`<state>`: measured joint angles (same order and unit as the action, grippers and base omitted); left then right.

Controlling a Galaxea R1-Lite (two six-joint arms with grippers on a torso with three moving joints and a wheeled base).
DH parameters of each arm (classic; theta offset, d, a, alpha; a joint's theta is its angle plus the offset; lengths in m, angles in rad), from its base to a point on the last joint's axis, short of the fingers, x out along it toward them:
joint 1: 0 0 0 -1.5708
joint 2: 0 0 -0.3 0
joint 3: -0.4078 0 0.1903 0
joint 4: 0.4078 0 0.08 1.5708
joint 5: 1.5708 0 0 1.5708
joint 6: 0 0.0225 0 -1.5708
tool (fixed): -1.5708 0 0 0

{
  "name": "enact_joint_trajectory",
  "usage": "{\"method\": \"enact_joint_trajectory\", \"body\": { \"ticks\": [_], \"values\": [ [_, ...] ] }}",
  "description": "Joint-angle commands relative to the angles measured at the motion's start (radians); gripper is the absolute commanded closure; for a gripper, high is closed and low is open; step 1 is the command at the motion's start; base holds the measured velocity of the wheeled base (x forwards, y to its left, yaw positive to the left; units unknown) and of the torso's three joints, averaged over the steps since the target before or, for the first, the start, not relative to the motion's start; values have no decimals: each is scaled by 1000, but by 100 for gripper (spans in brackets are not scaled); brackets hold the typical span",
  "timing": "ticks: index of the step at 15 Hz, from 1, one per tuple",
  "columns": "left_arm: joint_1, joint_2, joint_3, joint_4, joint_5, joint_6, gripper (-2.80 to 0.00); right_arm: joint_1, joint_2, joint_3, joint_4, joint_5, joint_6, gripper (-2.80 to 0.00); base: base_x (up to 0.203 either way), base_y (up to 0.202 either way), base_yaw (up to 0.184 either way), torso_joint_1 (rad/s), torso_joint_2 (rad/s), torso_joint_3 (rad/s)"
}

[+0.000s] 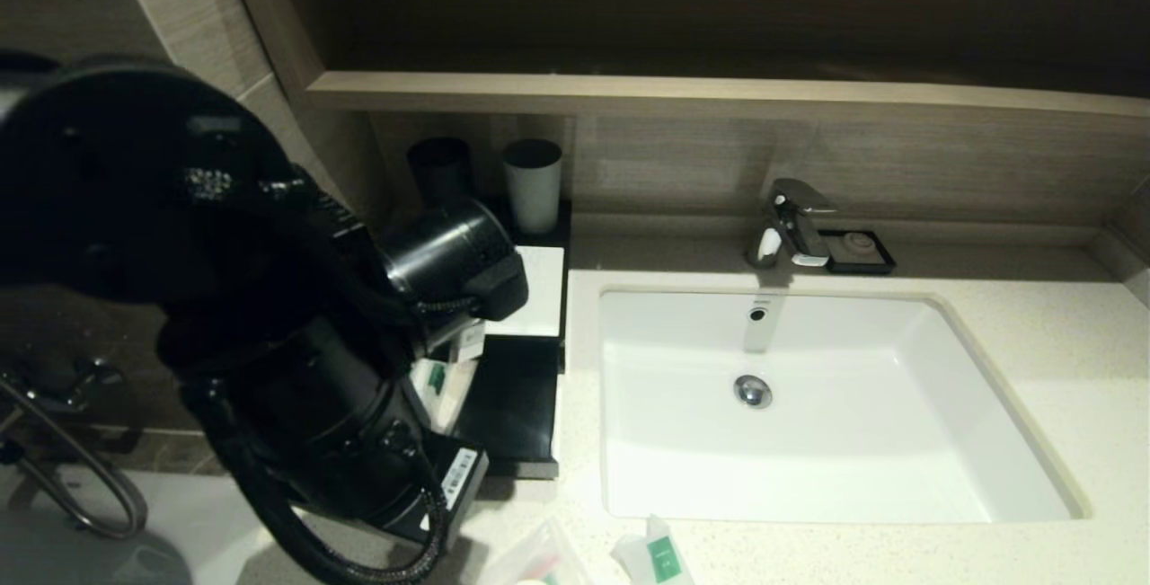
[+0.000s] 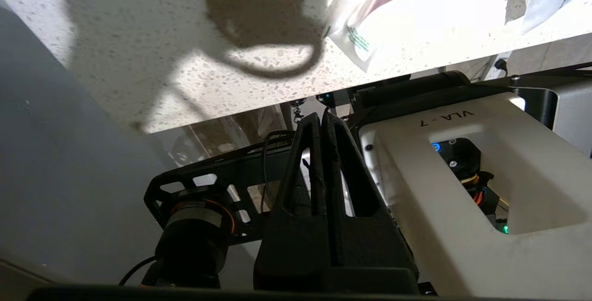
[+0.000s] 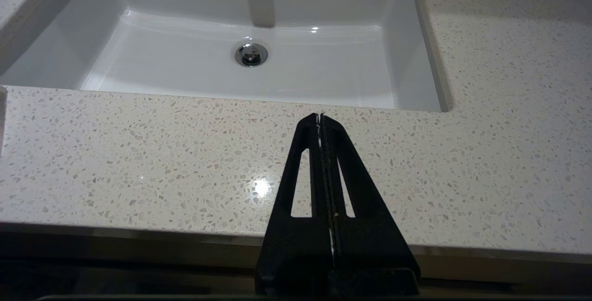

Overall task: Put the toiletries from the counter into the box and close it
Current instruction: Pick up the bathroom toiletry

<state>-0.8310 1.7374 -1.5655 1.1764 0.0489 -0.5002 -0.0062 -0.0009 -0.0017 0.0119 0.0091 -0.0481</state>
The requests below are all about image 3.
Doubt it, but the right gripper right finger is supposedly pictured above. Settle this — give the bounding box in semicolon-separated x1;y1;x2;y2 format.
320;112;421;295

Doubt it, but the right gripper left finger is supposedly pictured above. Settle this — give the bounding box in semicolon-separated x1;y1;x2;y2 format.
254;113;335;295

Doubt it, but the chrome drain stopper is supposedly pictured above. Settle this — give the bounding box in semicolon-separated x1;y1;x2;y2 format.
234;42;269;68

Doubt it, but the white sink basin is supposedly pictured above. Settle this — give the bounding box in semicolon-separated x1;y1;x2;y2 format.
0;0;456;113

